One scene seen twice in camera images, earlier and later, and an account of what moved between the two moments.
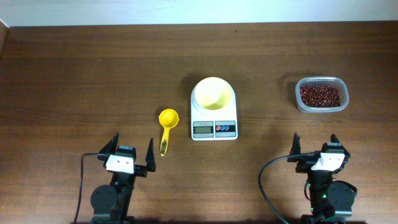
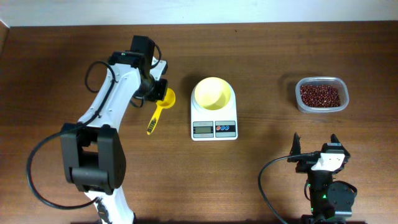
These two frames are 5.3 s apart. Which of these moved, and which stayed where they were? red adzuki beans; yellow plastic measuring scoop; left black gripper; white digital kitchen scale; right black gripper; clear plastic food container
Moved: left black gripper; yellow plastic measuring scoop
Stayed: white digital kitchen scale; red adzuki beans; clear plastic food container; right black gripper
